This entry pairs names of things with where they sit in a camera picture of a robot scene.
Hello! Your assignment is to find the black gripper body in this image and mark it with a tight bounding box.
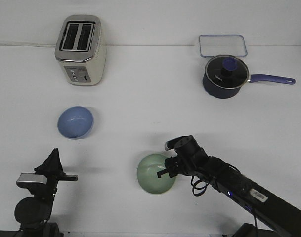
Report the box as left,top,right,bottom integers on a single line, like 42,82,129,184
174,135,208,176
28,174,78,199

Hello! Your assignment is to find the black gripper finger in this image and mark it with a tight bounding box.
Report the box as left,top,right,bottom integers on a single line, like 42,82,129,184
34,148,57,176
55,148,65,174
165,157,177,168
157,166,178,178

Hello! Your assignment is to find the green bowl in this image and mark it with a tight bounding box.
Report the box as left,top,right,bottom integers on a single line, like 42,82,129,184
136,153,176,195

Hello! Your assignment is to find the blue bowl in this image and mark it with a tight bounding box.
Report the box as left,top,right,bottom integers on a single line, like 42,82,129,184
57,106,94,139

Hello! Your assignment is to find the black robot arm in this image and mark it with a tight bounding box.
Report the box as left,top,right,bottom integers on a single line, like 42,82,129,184
157,135,301,237
14,148,78,237

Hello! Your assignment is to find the dark blue saucepan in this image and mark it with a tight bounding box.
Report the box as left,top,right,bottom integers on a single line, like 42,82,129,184
202,69,296,99

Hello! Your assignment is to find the glass pot lid blue knob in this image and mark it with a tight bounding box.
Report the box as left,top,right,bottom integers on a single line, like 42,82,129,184
205,55,250,89

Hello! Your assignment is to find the clear blue-rimmed container lid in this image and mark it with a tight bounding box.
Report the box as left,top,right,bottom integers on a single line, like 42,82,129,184
198,34,248,58

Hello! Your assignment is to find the silver two-slot toaster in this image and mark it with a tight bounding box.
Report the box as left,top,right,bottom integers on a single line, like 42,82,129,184
55,15,106,86

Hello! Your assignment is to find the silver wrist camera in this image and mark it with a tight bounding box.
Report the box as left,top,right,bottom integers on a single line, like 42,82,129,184
16,173,47,188
164,135,192,151

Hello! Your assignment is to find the white toaster power cable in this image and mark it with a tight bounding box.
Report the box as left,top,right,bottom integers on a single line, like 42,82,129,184
0,42,57,48

